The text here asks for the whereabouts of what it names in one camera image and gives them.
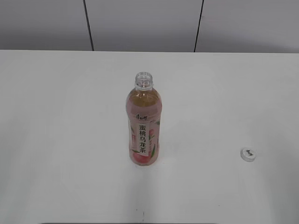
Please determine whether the pink peach tea bottle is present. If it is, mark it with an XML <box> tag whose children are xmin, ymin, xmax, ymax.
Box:
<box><xmin>126</xmin><ymin>72</ymin><xmax>162</xmax><ymax>166</ymax></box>

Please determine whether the white bottle cap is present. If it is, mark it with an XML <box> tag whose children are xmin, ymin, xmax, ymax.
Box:
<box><xmin>240</xmin><ymin>147</ymin><xmax>256</xmax><ymax>162</ymax></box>

